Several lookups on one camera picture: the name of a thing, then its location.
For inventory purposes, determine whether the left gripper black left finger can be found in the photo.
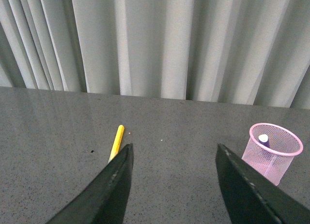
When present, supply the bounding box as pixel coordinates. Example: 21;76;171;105
48;143;134;224

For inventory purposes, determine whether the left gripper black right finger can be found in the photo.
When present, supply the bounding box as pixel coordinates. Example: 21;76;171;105
216;144;310;224

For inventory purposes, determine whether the purple pen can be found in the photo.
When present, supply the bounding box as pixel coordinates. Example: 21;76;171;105
258;134;270;148

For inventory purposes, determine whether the pink mesh cup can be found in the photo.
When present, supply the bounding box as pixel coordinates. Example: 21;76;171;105
242;123;303;186

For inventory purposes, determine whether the yellow pen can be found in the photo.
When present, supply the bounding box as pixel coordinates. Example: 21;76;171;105
108;125;125;163

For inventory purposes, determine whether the grey pleated curtain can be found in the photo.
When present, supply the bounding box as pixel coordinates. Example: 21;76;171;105
0;0;310;109

